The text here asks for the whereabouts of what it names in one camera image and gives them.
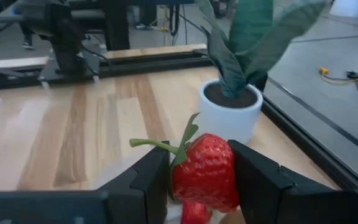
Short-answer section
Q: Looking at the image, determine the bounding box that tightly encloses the green plant in white pot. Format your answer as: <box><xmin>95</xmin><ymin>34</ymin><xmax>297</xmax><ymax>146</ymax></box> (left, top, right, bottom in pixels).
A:
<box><xmin>196</xmin><ymin>0</ymin><xmax>329</xmax><ymax>144</ymax></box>

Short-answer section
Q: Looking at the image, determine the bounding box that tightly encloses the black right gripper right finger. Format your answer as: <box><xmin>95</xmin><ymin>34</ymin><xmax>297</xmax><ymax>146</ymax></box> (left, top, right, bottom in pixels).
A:
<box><xmin>228</xmin><ymin>139</ymin><xmax>338</xmax><ymax>224</ymax></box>

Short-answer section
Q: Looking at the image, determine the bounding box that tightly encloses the yellow floor cable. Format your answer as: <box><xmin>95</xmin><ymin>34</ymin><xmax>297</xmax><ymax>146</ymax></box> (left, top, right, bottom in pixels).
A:
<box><xmin>318</xmin><ymin>67</ymin><xmax>358</xmax><ymax>86</ymax></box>

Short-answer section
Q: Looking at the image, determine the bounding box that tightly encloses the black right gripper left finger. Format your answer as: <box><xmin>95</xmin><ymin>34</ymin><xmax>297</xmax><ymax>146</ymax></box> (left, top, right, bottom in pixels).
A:
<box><xmin>99</xmin><ymin>141</ymin><xmax>171</xmax><ymax>224</ymax></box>

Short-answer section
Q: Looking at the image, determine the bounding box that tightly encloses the grey desk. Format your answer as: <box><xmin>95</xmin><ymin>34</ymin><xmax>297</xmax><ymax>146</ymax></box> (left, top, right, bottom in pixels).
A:
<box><xmin>0</xmin><ymin>7</ymin><xmax>107</xmax><ymax>24</ymax></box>

